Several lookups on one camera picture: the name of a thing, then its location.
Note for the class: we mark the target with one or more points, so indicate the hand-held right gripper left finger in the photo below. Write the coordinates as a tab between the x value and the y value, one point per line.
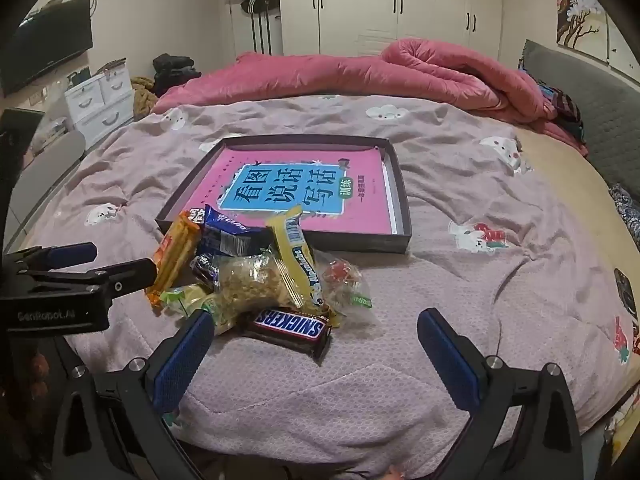
180	365

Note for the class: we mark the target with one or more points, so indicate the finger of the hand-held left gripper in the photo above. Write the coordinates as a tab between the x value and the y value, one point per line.
130	272
70	254

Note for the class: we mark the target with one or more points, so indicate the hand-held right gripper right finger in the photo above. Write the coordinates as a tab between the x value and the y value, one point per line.
447	360

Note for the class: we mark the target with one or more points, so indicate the orange cracker packet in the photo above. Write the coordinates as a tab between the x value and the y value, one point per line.
175	255

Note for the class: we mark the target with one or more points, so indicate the light green snack packet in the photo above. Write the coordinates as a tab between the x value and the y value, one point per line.
190	300

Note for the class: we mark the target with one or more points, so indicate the foil chocolate ball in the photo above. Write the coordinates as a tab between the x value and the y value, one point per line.
205	270

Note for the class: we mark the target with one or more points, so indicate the blue cookie packet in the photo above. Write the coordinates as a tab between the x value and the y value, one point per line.
225	235

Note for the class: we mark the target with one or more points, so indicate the clear crispy noodle packet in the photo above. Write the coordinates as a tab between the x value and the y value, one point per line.
250	280

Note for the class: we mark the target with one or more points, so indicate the brown chocolate bar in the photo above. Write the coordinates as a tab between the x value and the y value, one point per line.
285	325

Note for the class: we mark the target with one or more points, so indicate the clear round cake packet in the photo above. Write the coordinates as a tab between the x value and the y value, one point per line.
342	280

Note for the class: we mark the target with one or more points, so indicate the yellow candy bar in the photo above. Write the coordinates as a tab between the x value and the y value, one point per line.
292	255

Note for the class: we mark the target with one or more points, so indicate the dark shallow cardboard box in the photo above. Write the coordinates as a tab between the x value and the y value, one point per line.
401	200

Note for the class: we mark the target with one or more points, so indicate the pink printed bed cover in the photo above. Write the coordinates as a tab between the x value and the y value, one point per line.
450	310

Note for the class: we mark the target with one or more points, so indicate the white drawer cabinet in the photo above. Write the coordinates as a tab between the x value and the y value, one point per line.
100	105

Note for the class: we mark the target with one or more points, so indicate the yellow knitted blanket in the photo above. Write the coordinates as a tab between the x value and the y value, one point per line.
142	95

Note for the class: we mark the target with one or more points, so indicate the pink and blue book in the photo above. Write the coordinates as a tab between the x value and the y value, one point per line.
300	160

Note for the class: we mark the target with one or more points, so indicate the beige bed sheet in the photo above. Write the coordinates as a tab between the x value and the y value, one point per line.
575	200

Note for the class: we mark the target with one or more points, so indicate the dark clothes pile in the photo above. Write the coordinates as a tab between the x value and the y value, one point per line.
175	72

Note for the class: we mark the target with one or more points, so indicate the black flat television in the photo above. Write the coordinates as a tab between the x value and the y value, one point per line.
45	45

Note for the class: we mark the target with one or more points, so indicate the dark patterned cloth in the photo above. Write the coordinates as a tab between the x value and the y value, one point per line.
627	215

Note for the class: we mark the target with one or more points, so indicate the striped clothes pile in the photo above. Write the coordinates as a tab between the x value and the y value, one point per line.
565	105

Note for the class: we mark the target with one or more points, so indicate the grey padded headboard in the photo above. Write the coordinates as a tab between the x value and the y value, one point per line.
600	110

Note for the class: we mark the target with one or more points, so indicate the pink duvet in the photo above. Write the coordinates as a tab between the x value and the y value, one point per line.
350	70

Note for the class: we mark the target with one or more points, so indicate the cream wardrobe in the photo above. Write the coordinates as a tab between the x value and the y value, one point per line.
360	0

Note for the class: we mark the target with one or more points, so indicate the tree wall painting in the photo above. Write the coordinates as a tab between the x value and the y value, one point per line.
575	5

